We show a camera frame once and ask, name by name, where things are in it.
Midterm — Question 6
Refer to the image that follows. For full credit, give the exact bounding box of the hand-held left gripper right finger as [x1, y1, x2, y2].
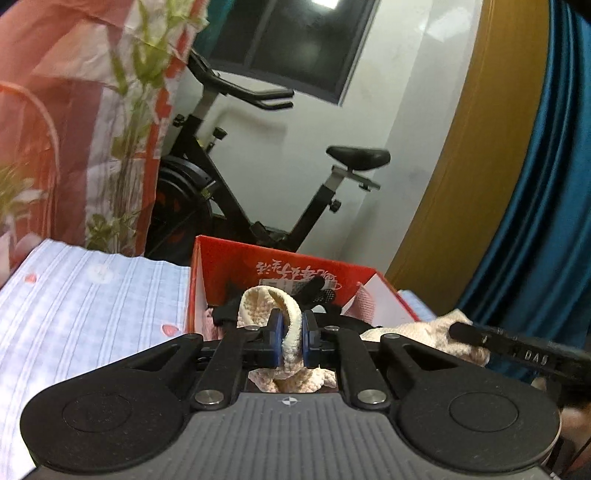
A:
[302, 309, 472, 411]

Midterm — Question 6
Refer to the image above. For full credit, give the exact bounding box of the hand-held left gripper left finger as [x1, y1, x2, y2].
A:
[111, 309, 284, 411]

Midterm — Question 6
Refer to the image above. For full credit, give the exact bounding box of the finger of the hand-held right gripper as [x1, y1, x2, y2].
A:
[449, 321, 513, 359]

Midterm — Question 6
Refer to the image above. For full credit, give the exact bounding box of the cream knitted towel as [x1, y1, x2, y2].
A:
[237, 285, 491, 394]

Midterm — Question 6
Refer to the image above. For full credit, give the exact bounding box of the red cardboard box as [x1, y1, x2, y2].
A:
[184, 235, 422, 342]

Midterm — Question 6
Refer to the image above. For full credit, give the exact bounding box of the person's right hand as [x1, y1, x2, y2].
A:
[530, 376, 591, 467]

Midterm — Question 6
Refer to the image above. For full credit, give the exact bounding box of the teal curtain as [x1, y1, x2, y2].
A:
[455, 0, 591, 384]

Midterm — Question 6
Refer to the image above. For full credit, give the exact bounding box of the black exercise bike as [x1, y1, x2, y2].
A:
[145, 48, 393, 259]

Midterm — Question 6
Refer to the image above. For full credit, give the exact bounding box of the wooden door panel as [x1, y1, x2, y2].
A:
[385, 0, 555, 319]

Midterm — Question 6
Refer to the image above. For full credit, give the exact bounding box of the dark window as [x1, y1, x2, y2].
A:
[198, 0, 382, 107]

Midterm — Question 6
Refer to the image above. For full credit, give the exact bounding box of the printed red backdrop cloth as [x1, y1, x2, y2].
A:
[0, 0, 209, 261]

